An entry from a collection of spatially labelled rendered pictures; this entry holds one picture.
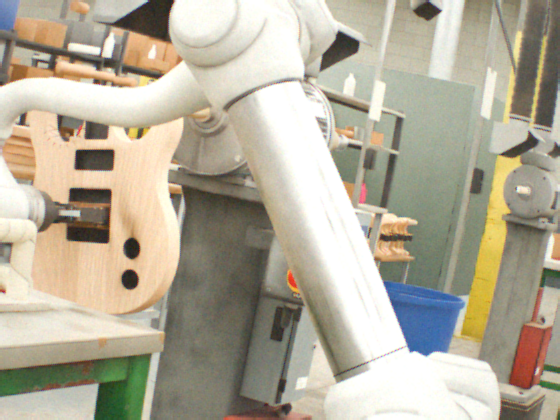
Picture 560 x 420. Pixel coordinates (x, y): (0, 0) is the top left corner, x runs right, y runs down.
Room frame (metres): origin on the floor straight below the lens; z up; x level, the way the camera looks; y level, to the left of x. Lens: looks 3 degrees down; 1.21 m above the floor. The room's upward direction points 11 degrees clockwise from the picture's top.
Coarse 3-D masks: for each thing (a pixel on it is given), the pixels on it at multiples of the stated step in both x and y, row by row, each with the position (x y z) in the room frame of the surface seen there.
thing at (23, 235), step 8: (0, 224) 1.47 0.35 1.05; (8, 224) 1.48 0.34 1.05; (16, 224) 1.50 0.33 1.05; (24, 224) 1.52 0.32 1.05; (32, 224) 1.54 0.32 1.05; (0, 232) 1.46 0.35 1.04; (8, 232) 1.48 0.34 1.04; (16, 232) 1.50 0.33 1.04; (24, 232) 1.51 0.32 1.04; (32, 232) 1.53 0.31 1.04; (0, 240) 1.48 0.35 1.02; (8, 240) 1.49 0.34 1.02; (16, 240) 1.51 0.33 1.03; (24, 240) 1.52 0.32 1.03
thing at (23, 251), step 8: (32, 240) 1.53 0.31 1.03; (16, 248) 1.53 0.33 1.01; (24, 248) 1.53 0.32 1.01; (32, 248) 1.54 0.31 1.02; (16, 256) 1.53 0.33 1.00; (24, 256) 1.53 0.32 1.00; (32, 256) 1.54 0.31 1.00; (16, 264) 1.53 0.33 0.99; (24, 264) 1.53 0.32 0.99; (16, 272) 1.53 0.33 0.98; (24, 272) 1.53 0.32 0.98; (8, 280) 1.53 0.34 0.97; (16, 280) 1.53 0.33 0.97; (24, 280) 1.53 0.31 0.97; (8, 288) 1.53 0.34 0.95; (16, 288) 1.53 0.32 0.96; (24, 288) 1.53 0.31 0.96; (8, 296) 1.53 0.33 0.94; (16, 296) 1.53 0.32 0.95; (24, 296) 1.54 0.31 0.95
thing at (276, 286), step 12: (360, 216) 2.31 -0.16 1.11; (276, 240) 2.34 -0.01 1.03; (276, 252) 2.33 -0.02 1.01; (276, 264) 2.33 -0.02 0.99; (276, 276) 2.33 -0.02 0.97; (264, 288) 2.34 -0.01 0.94; (276, 288) 2.33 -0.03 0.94; (288, 288) 2.32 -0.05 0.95; (288, 300) 2.32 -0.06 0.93; (300, 300) 2.31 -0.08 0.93; (288, 312) 2.36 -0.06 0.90; (288, 324) 2.36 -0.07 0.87
